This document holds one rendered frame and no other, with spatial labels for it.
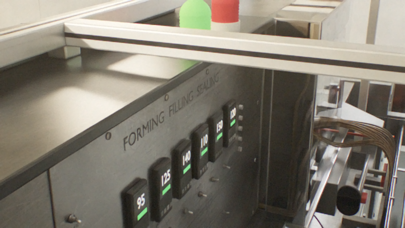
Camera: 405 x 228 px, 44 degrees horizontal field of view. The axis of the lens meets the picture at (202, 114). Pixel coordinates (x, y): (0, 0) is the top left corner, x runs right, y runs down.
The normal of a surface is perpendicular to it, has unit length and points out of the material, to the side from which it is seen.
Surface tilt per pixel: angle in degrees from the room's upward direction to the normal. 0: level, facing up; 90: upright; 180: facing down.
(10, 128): 0
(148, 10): 90
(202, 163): 90
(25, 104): 0
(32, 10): 90
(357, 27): 90
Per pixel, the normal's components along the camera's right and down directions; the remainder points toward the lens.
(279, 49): -0.39, 0.33
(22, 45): 0.92, 0.15
